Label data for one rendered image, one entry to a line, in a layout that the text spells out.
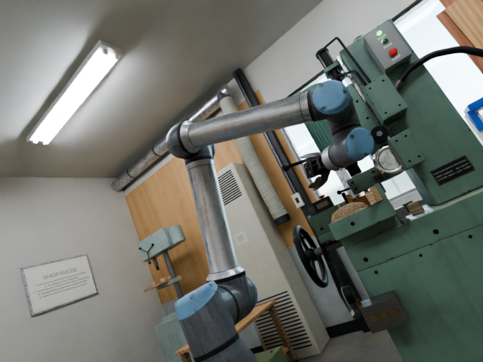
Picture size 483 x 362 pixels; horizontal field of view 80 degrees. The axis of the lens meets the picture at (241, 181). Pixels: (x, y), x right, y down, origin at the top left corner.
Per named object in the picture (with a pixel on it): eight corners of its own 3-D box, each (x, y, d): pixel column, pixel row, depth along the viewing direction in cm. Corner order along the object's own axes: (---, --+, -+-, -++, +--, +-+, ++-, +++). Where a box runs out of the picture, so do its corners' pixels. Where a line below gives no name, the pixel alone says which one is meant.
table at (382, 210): (332, 235, 157) (327, 225, 158) (387, 210, 147) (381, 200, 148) (310, 252, 102) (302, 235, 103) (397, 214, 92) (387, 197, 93)
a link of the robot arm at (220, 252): (207, 332, 103) (165, 136, 116) (231, 314, 118) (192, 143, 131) (244, 329, 96) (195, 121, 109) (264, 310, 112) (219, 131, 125)
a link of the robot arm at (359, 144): (371, 123, 88) (381, 154, 86) (346, 138, 100) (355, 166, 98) (345, 126, 85) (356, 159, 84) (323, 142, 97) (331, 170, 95)
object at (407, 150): (404, 171, 108) (387, 144, 111) (423, 161, 106) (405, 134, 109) (407, 168, 99) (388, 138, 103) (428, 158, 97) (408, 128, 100)
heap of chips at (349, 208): (333, 222, 109) (328, 213, 110) (369, 205, 104) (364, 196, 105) (330, 223, 101) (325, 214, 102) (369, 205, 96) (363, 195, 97)
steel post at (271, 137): (362, 330, 244) (234, 76, 312) (376, 326, 238) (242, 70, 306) (361, 335, 236) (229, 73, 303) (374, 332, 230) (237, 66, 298)
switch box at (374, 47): (384, 76, 113) (363, 44, 117) (410, 60, 110) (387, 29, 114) (385, 69, 108) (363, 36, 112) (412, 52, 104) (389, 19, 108)
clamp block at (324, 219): (323, 233, 137) (314, 216, 139) (350, 221, 132) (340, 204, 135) (318, 237, 123) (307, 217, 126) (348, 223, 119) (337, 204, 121)
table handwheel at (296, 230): (295, 266, 113) (327, 302, 126) (343, 246, 106) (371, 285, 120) (285, 216, 136) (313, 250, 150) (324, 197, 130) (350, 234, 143)
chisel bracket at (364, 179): (356, 198, 128) (346, 182, 130) (387, 183, 123) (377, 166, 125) (355, 198, 121) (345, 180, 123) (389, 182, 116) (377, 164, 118)
